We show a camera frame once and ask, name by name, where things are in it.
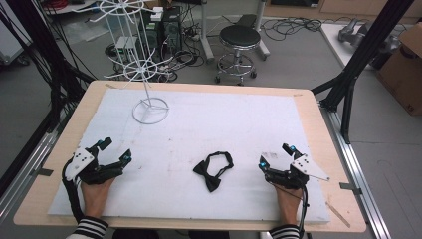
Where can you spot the white foam mat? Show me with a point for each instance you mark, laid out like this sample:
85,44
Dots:
199,132

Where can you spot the white power strip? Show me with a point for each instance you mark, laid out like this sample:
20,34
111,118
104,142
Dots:
157,14

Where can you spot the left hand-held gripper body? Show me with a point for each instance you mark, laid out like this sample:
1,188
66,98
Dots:
99,172

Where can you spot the black round stool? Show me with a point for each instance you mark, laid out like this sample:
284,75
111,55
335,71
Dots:
240,36

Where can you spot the black computer tower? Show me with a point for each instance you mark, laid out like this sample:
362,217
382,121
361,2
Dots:
171,31

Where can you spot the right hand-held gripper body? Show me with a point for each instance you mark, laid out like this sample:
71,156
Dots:
292,177

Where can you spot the aluminium rail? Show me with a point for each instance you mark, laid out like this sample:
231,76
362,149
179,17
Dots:
360,172
26,172

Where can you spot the black metal frame post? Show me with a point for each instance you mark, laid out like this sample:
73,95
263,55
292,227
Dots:
49,56
361,56

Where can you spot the black bow tie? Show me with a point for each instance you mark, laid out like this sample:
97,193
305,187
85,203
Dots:
209,177

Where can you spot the person's right hand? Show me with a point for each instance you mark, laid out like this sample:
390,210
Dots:
288,205

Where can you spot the thin wooden stick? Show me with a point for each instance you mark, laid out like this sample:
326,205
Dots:
338,214

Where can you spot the brown cardboard box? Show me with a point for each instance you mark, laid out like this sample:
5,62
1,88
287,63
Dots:
403,73

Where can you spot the person's left hand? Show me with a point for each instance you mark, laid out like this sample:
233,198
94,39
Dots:
95,199

